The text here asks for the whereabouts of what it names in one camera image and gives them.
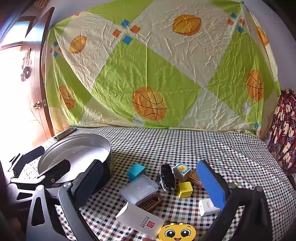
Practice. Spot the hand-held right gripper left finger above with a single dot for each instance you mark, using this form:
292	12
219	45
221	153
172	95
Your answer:
86	185

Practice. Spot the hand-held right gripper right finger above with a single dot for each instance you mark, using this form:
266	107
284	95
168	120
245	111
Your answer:
211	185

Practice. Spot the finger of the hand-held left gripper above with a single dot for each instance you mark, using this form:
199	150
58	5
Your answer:
31	154
59	168

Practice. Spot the brown metal lighter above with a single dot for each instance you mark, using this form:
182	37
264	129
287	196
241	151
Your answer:
195	178

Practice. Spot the white power adapter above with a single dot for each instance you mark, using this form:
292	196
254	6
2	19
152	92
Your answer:
205	207

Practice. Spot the yellow toy block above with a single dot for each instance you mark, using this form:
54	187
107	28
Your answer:
185	190

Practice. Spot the sun printed toy cube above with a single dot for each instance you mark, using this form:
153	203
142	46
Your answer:
181	170

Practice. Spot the round metal tin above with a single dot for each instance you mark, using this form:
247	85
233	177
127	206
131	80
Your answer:
104	148

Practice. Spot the black cupcake liner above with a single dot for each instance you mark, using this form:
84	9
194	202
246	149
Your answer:
166	177

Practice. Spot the blue toy block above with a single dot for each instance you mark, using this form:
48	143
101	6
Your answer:
135	171

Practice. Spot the clear plastic box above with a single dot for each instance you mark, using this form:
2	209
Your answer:
138	190

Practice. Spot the yellow smiley face tile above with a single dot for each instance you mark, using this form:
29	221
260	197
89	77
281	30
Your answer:
177	233

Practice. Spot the white cardboard carton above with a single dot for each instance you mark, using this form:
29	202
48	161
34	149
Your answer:
138	220

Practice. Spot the brown wooden comb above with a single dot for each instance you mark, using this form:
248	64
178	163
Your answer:
151	204

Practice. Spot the silver rectangular case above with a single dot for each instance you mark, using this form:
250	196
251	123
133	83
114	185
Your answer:
66	133

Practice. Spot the checkered tablecloth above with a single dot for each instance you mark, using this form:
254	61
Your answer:
208	143

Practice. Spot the brown wooden door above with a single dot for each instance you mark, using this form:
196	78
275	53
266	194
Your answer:
39	69

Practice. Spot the red bear printed cloth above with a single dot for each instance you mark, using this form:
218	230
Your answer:
284	129

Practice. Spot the basketball printed green sheet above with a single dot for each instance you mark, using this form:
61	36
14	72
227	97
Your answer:
150	58

